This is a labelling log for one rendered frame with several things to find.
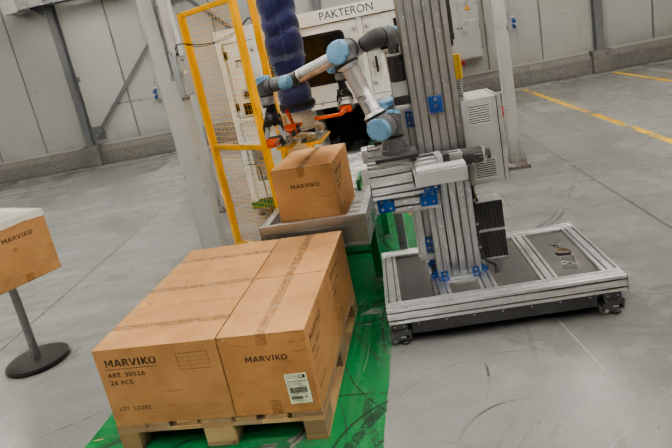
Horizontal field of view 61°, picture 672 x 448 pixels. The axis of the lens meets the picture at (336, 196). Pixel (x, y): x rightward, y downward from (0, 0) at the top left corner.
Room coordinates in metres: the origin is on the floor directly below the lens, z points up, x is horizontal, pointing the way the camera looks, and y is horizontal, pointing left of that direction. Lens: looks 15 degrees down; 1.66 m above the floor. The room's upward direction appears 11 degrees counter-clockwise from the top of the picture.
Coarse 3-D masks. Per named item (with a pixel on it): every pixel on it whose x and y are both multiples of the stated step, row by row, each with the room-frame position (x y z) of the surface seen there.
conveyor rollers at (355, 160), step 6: (348, 156) 5.51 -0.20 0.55; (354, 156) 5.49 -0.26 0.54; (360, 156) 5.40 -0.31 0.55; (354, 162) 5.22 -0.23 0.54; (360, 162) 5.13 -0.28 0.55; (354, 168) 4.95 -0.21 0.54; (360, 168) 4.87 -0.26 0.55; (354, 174) 4.69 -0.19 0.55; (354, 180) 4.50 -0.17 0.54; (354, 186) 4.32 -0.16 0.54; (366, 186) 4.22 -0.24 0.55; (360, 192) 4.13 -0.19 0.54; (354, 198) 3.96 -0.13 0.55; (360, 198) 3.95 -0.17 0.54; (354, 204) 3.80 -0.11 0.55; (360, 204) 3.78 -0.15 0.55; (348, 210) 3.70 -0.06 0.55; (354, 210) 3.69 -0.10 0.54
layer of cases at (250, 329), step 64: (192, 256) 3.39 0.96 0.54; (256, 256) 3.16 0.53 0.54; (320, 256) 2.95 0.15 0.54; (128, 320) 2.60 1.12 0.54; (192, 320) 2.45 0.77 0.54; (256, 320) 2.32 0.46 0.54; (320, 320) 2.43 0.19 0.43; (128, 384) 2.32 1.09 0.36; (192, 384) 2.26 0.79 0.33; (256, 384) 2.20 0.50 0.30; (320, 384) 2.21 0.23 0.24
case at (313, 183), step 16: (336, 144) 4.03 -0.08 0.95; (288, 160) 3.79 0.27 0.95; (304, 160) 3.67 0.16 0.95; (320, 160) 3.57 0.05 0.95; (336, 160) 3.62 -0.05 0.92; (272, 176) 3.53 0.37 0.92; (288, 176) 3.51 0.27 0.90; (304, 176) 3.49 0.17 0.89; (320, 176) 3.46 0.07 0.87; (336, 176) 3.52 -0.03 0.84; (288, 192) 3.51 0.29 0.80; (304, 192) 3.49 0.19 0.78; (320, 192) 3.47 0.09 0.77; (336, 192) 3.45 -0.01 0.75; (352, 192) 3.95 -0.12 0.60; (288, 208) 3.52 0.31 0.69; (304, 208) 3.50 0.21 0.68; (320, 208) 3.47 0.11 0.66; (336, 208) 3.45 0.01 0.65
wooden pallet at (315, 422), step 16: (352, 304) 3.19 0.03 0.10; (352, 320) 3.14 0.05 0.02; (336, 368) 2.66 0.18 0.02; (336, 384) 2.51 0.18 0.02; (336, 400) 2.39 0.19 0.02; (256, 416) 2.21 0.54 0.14; (272, 416) 2.19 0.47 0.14; (288, 416) 2.19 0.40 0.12; (304, 416) 2.17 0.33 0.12; (320, 416) 2.15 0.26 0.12; (128, 432) 2.33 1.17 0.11; (144, 432) 2.37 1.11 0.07; (208, 432) 2.26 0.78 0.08; (224, 432) 2.24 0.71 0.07; (240, 432) 2.29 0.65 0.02; (320, 432) 2.15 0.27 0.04
